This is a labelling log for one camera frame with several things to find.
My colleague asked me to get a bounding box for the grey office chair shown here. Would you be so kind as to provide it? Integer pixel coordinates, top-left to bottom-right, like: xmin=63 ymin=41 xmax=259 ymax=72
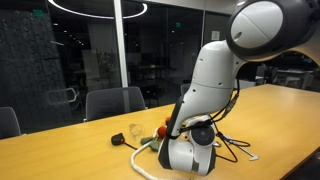
xmin=180 ymin=83 xmax=193 ymax=98
xmin=84 ymin=86 xmax=148 ymax=123
xmin=0 ymin=106 xmax=23 ymax=140

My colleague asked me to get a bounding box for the red fabric tulip flower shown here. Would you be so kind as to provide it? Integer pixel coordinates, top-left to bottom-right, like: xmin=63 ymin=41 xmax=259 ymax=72
xmin=140 ymin=125 xmax=169 ymax=153

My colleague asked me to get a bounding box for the clear drinking glass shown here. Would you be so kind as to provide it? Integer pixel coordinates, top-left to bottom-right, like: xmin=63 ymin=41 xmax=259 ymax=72
xmin=128 ymin=123 xmax=144 ymax=138

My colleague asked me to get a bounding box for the black power plug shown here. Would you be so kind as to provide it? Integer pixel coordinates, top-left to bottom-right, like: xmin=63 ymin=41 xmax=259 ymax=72
xmin=110 ymin=132 xmax=138 ymax=150

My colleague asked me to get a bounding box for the white paper door sign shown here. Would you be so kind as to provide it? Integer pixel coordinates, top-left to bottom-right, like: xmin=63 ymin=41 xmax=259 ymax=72
xmin=211 ymin=30 xmax=221 ymax=42

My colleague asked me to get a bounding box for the white window post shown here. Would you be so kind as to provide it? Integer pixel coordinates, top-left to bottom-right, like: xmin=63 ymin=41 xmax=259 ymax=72
xmin=113 ymin=0 xmax=129 ymax=89

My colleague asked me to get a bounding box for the white braided rope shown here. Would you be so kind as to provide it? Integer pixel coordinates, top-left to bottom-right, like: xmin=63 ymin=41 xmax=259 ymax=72
xmin=129 ymin=141 xmax=201 ymax=180

